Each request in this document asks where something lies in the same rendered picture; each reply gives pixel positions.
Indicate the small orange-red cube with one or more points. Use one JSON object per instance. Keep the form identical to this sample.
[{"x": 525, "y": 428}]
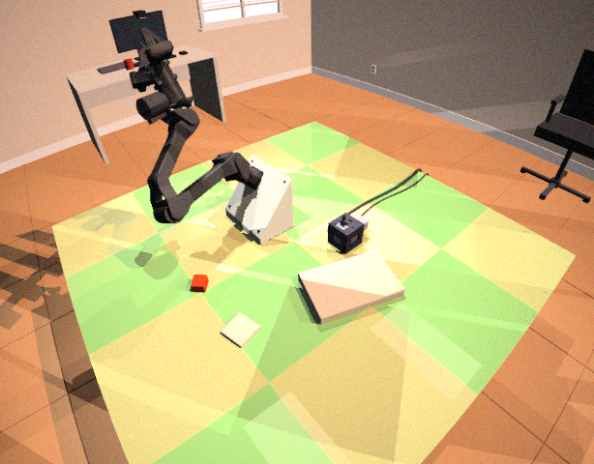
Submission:
[{"x": 200, "y": 283}]

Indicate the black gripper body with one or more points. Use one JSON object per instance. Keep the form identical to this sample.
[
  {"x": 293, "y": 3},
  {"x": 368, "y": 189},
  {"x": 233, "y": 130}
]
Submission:
[{"x": 156, "y": 55}]

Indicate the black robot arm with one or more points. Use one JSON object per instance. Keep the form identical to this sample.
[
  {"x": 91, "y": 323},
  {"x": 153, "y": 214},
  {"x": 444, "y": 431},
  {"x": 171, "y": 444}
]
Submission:
[{"x": 182, "y": 123}]

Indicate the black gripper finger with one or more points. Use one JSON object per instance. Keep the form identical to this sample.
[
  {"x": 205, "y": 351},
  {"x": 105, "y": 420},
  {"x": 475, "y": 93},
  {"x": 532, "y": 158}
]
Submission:
[
  {"x": 150, "y": 38},
  {"x": 142, "y": 57}
]

